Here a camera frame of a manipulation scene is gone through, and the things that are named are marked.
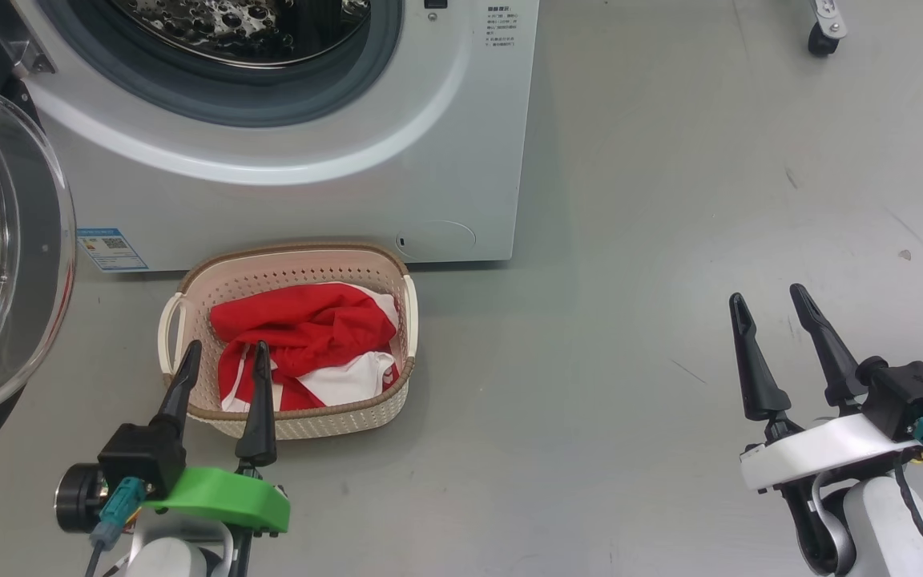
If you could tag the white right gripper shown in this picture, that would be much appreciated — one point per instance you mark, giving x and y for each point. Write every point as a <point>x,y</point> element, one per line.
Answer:
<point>814,449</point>

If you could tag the cream perforated laundry basket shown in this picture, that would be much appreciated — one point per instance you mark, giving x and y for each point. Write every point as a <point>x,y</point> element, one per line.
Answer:
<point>293,271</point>

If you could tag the black caster wheel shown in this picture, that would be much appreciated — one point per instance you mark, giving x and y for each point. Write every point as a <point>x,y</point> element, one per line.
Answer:
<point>822,42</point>

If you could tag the blue energy label sticker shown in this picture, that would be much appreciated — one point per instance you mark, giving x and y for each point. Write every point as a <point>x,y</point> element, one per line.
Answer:
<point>113,250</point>

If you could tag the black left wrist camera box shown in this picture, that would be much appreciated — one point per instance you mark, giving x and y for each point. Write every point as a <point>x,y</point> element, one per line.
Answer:
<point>141,457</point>

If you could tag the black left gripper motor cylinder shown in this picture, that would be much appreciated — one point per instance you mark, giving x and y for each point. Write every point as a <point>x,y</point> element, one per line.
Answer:
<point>77,497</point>

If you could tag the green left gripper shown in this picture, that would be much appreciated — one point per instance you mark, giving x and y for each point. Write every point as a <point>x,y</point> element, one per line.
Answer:
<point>229,497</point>

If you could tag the white front-load washing machine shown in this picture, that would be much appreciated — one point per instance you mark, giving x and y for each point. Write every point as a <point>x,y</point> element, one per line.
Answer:
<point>429,160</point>

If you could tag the round white drain filter cover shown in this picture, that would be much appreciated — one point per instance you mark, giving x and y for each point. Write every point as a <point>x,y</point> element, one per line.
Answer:
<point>437,240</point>

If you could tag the silver metal rack leg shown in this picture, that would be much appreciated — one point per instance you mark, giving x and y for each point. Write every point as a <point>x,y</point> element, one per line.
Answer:
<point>828,16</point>

